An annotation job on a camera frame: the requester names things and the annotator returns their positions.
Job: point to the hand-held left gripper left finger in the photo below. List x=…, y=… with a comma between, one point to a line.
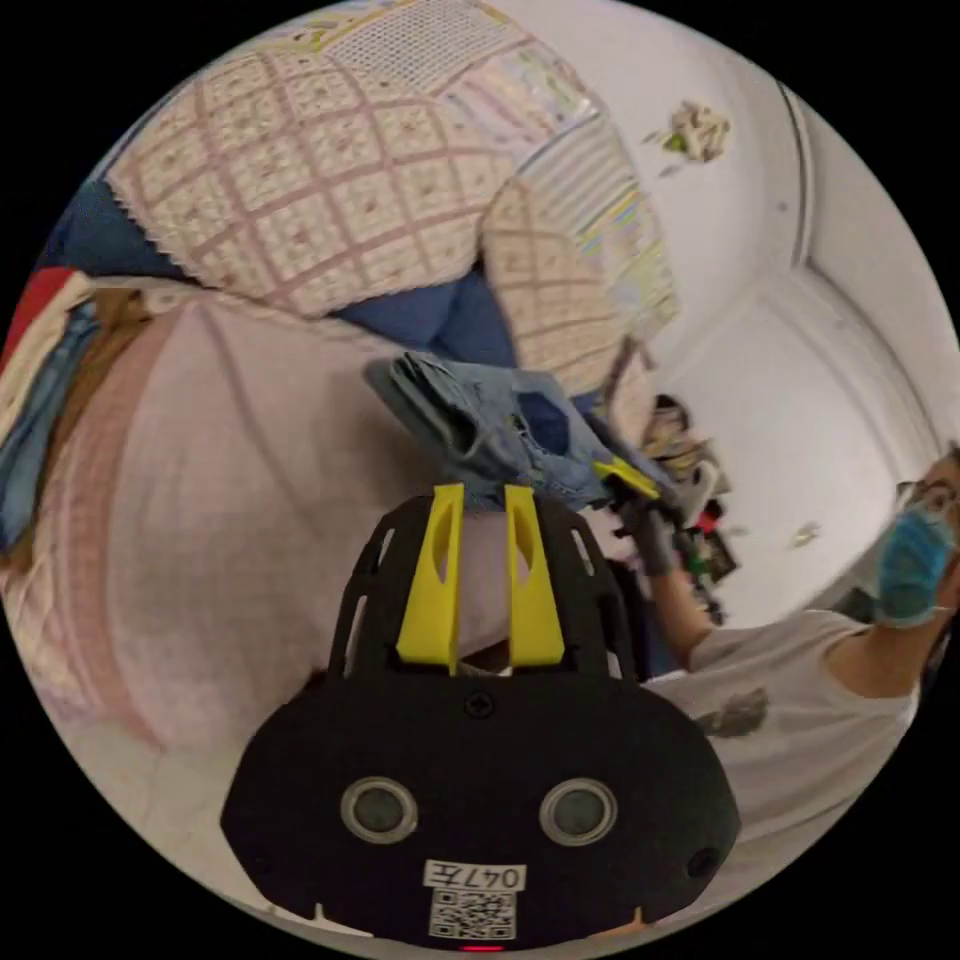
x=429, y=592

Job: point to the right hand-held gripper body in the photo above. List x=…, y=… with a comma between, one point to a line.
x=628, y=514

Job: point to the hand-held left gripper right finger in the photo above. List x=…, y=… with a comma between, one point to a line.
x=534, y=600

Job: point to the blue jeans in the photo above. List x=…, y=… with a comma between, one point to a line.
x=480, y=431

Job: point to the person's right forearm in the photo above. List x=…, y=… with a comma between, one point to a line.
x=684, y=607

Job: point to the person's right hand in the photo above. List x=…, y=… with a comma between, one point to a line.
x=657, y=544

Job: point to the small cream checked pillow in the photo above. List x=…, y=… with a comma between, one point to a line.
x=555, y=300

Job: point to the bed with pink sheet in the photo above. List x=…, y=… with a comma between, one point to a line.
x=225, y=487

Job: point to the blue cushion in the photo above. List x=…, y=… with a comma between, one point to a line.
x=442, y=315
x=105, y=232

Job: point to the person's body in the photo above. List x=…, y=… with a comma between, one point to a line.
x=795, y=720

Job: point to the pale striped pillow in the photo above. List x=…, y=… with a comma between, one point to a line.
x=607, y=202

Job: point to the large cream checked pillow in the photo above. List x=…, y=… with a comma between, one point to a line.
x=300, y=195

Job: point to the pile of clothes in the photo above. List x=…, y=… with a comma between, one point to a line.
x=45, y=375

